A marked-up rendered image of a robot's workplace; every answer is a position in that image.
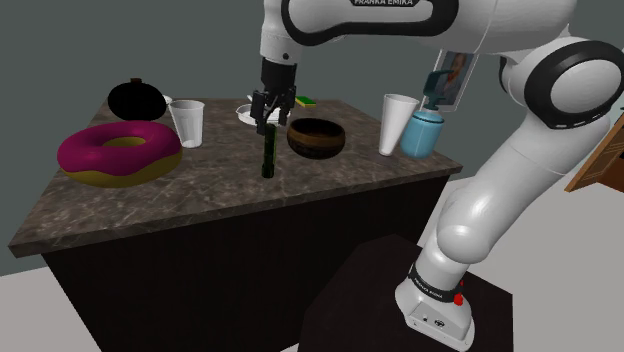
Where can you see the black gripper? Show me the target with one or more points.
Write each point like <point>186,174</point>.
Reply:
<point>278,75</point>

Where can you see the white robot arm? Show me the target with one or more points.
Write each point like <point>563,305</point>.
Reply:
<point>531,146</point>

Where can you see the white plate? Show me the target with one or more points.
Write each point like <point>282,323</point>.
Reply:
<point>242,115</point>

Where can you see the green yellow sponge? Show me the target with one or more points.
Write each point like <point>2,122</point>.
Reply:
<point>306,101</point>

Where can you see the dark green bottle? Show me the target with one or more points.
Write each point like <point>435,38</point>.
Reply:
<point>269,151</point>

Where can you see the brown wooden bowl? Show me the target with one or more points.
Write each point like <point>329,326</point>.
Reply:
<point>316,139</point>

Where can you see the clear white cup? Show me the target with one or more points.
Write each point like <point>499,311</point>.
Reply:
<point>187,124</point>

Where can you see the dark marble top counter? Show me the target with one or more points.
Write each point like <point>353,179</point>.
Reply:
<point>219,195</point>

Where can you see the white tapered cup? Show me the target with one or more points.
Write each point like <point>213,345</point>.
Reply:
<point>395,126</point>

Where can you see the black round fruit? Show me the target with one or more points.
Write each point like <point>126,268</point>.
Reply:
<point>136,102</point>

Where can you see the blue soap dispenser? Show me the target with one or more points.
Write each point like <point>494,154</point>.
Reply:
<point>421,136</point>

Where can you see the pink frosted donut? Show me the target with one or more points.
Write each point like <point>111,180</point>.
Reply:
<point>122,163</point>

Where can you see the dark robot stand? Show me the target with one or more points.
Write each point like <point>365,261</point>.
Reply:
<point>356,302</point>

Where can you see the brown wooden furniture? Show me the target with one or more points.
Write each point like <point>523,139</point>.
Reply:
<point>602,166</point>

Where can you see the portrait wall picture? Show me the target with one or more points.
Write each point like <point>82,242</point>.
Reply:
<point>460,73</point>

